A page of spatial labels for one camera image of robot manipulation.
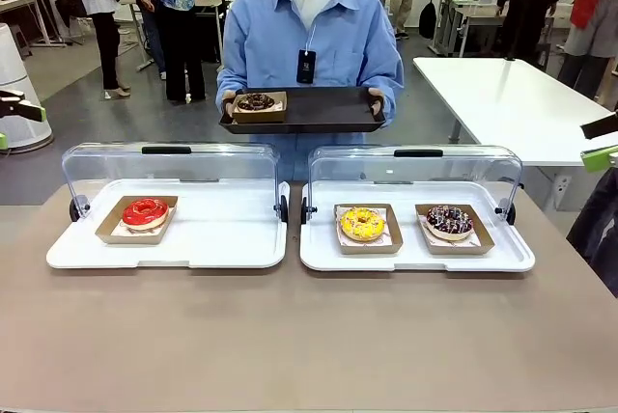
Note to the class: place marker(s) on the black backpack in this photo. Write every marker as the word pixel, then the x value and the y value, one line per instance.
pixel 428 19

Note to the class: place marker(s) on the white display base tray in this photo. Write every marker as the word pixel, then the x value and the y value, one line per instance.
pixel 217 239
pixel 338 261

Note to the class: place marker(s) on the clear plastic display lid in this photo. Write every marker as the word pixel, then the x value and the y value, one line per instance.
pixel 116 164
pixel 362 164

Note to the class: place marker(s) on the white table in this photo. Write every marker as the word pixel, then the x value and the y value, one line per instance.
pixel 507 94

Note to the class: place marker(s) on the yellow glazed sprinkled donut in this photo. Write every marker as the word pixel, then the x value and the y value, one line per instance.
pixel 355 227

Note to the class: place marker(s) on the white printed paper liner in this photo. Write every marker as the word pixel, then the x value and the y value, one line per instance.
pixel 389 238
pixel 477 239
pixel 145 233

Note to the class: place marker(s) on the white socket box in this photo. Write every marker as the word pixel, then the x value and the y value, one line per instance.
pixel 563 191

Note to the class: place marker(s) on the chocolate donut with colourful sprinkles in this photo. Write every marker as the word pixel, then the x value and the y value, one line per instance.
pixel 441 220

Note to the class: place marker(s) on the chocolate glazed donut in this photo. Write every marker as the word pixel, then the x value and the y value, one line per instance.
pixel 246 103

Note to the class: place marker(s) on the person's left hand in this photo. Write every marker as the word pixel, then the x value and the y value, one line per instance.
pixel 378 101

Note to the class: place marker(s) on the person's right hand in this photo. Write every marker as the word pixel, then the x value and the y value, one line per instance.
pixel 229 101

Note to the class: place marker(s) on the black name badge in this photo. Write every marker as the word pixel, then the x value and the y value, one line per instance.
pixel 307 66

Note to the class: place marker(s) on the red glazed donut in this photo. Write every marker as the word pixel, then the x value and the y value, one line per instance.
pixel 132 215

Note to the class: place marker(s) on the brown cardboard donut tray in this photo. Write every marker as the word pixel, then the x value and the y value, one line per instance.
pixel 261 117
pixel 108 234
pixel 396 239
pixel 485 239

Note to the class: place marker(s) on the person in dark trousers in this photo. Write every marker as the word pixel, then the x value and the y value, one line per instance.
pixel 598 229

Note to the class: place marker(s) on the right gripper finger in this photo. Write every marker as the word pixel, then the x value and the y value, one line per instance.
pixel 601 124
pixel 601 158

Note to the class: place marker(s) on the person's left forearm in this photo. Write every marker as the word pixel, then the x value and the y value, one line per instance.
pixel 391 85

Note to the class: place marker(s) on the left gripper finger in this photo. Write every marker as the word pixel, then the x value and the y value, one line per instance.
pixel 2 141
pixel 14 104

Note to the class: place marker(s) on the person's right forearm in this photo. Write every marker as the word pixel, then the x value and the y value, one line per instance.
pixel 229 80

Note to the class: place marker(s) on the person with red scarf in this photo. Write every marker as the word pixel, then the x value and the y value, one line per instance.
pixel 598 22

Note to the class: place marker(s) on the black serving tray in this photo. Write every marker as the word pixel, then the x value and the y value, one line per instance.
pixel 328 111

